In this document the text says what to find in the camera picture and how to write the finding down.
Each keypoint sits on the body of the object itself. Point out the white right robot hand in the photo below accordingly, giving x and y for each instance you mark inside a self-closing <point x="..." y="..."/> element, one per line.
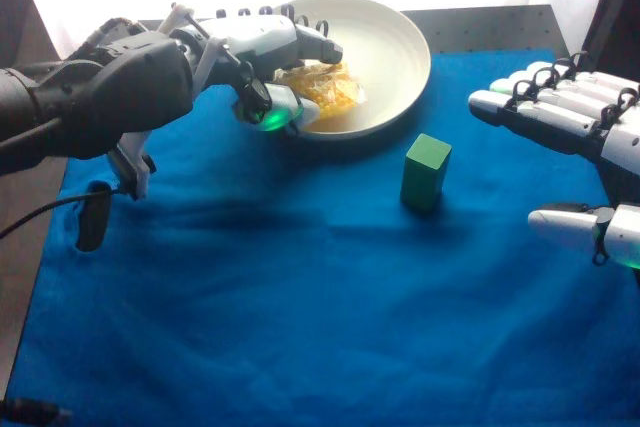
<point x="575" y="107"/>

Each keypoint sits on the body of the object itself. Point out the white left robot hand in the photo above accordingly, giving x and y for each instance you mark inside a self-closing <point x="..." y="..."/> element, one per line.
<point x="255" y="34"/>

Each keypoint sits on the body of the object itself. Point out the yellow snack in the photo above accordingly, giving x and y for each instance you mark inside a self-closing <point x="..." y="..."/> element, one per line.
<point x="330" y="89"/>

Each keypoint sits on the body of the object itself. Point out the green cube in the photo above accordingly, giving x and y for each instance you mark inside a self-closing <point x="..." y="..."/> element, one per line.
<point x="425" y="172"/>

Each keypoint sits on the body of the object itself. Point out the white round plate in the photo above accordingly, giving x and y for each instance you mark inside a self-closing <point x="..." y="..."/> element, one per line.
<point x="390" y="62"/>

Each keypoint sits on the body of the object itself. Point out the blue table cloth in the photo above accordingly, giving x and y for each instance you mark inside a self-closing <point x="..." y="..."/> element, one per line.
<point x="300" y="307"/>

